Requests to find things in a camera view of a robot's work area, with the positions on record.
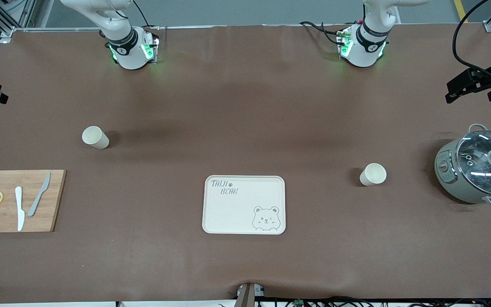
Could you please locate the white plastic cup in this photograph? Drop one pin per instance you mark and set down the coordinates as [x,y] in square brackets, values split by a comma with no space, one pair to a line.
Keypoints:
[95,137]
[372,175]

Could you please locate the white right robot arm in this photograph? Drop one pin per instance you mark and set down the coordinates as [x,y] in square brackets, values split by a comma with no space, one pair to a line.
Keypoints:
[119,34]

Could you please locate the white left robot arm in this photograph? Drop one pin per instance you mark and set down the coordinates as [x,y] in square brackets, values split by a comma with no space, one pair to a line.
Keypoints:
[367,42]

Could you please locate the white bear print tray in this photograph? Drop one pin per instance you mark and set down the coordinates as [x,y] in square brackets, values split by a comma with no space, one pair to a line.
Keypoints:
[244,205]

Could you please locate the glass pot lid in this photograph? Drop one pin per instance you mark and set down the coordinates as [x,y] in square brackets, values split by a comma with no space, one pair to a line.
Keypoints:
[484,164]

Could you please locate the grey-green electric cooking pot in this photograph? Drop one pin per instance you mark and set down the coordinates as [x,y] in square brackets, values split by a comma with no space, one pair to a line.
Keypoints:
[448,179]

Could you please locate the grey plastic knife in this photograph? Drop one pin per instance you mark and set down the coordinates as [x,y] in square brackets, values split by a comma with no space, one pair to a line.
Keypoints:
[38,197]

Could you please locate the white plastic knife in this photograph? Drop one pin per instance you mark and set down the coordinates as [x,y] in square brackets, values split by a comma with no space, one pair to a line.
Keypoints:
[19,209]

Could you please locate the wooden cutting board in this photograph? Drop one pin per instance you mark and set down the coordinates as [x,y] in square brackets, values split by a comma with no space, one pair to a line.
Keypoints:
[11,219]

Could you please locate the table edge camera mount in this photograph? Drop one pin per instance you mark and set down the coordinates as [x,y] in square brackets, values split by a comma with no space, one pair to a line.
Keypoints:
[247,295]

